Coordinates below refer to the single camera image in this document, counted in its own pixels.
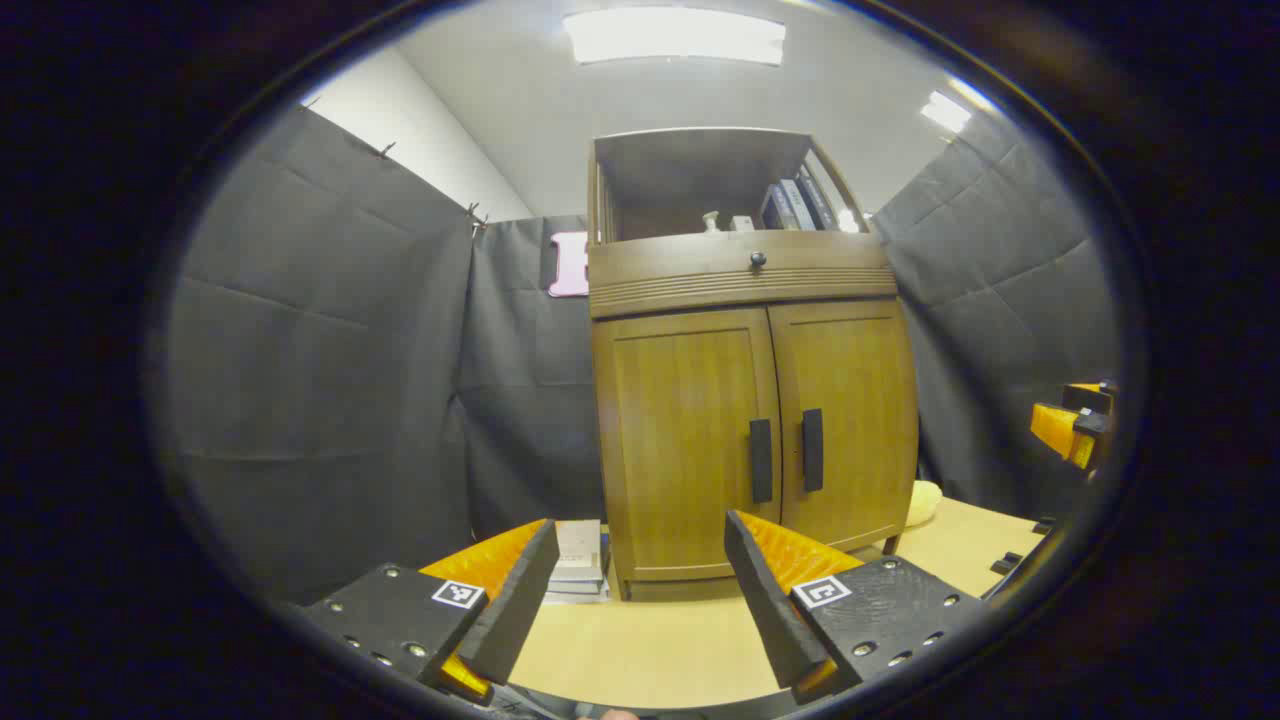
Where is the pale yellow round object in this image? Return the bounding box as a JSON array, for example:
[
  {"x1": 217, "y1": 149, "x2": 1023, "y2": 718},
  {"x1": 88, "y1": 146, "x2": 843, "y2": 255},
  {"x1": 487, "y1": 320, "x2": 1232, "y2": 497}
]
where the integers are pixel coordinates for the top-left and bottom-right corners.
[{"x1": 905, "y1": 480, "x2": 944, "y2": 528}]

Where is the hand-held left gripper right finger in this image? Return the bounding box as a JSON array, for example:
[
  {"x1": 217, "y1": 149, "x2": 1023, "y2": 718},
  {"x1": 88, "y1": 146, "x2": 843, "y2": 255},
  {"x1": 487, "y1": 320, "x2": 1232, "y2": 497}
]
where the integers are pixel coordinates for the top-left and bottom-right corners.
[{"x1": 724, "y1": 509, "x2": 991, "y2": 706}]

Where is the black door handle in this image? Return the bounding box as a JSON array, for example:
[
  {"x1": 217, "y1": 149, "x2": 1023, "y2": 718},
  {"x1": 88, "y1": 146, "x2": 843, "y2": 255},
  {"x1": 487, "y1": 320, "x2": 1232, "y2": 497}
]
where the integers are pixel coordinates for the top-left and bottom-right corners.
[
  {"x1": 801, "y1": 408, "x2": 825, "y2": 493},
  {"x1": 749, "y1": 419, "x2": 774, "y2": 504}
]

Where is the black backdrop cloth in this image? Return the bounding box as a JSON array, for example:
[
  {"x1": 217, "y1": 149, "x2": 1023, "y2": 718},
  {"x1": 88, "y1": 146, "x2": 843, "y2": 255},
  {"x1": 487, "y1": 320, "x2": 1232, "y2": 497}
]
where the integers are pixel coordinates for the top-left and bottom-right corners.
[{"x1": 165, "y1": 100, "x2": 1119, "y2": 601}]

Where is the wooden double-door shoe cabinet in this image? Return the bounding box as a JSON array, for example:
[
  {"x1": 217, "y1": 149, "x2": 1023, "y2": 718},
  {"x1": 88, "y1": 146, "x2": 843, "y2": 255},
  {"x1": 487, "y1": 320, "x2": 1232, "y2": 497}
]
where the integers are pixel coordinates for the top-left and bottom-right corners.
[{"x1": 586, "y1": 127, "x2": 921, "y2": 601}]

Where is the wooden shoe cabinet door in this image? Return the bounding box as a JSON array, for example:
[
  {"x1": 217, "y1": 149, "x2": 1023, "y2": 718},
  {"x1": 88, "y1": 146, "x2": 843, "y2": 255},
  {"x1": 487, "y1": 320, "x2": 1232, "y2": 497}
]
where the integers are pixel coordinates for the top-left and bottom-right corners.
[
  {"x1": 768, "y1": 298, "x2": 919, "y2": 553},
  {"x1": 592, "y1": 307, "x2": 783, "y2": 584}
]

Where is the small ceiling light panel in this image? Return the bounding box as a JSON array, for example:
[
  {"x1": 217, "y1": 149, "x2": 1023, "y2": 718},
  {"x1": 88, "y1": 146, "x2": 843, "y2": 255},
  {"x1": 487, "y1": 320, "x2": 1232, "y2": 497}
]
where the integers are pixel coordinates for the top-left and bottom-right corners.
[{"x1": 920, "y1": 90, "x2": 973, "y2": 134}]

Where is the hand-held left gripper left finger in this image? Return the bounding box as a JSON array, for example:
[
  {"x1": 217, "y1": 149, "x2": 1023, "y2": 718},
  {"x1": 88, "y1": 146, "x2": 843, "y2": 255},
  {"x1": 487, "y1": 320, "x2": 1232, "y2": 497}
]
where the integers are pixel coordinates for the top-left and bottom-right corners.
[{"x1": 300, "y1": 518, "x2": 561, "y2": 706}]

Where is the light grey upright book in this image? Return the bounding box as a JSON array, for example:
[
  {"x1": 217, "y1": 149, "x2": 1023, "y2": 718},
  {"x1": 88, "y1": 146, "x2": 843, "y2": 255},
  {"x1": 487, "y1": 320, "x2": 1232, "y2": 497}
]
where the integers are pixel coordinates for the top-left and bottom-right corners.
[{"x1": 778, "y1": 179, "x2": 816, "y2": 231}]

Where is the large ceiling light panel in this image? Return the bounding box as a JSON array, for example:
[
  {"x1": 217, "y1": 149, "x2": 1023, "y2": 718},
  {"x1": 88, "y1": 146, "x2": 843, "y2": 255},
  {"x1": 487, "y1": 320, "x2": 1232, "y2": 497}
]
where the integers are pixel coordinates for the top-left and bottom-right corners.
[{"x1": 563, "y1": 8, "x2": 787, "y2": 67}]

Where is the wooden cabinet drawer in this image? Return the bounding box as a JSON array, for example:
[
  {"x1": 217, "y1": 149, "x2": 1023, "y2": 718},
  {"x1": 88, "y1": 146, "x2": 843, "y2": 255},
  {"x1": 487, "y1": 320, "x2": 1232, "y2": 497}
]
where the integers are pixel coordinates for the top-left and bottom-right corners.
[{"x1": 588, "y1": 232, "x2": 898, "y2": 321}]

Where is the beige cover book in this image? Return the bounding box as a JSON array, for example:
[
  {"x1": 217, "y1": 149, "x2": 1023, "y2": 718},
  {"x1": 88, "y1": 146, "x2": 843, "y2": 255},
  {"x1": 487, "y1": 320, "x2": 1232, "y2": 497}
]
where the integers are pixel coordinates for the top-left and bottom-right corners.
[{"x1": 555, "y1": 519, "x2": 604, "y2": 573}]

